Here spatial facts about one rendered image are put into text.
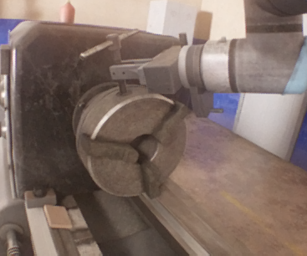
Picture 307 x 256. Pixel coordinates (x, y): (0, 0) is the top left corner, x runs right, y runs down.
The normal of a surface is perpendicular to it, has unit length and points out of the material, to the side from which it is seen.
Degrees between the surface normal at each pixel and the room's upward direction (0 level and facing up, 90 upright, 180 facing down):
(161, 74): 106
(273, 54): 96
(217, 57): 69
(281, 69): 99
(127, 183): 90
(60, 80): 90
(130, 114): 90
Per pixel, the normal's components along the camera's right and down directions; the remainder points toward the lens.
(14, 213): 0.50, 0.34
